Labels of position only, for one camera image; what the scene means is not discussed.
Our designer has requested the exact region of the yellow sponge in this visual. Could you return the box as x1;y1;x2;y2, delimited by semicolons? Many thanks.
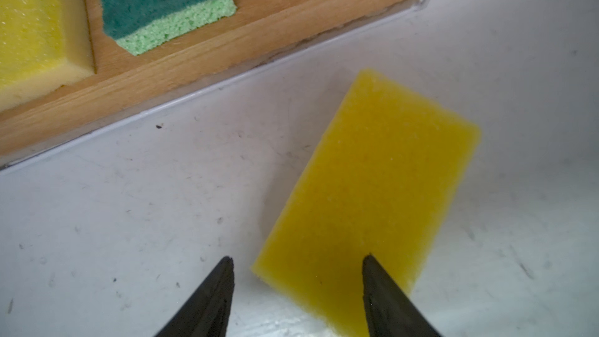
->
252;70;480;336
1;0;95;111

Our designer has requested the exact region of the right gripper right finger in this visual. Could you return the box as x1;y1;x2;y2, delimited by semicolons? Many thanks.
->
362;254;441;337

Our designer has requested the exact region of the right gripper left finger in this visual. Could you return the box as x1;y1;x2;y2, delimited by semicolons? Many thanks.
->
155;256;235;337

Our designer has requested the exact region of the white wire wooden shelf unit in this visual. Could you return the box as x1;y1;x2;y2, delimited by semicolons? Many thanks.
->
1;0;429;168

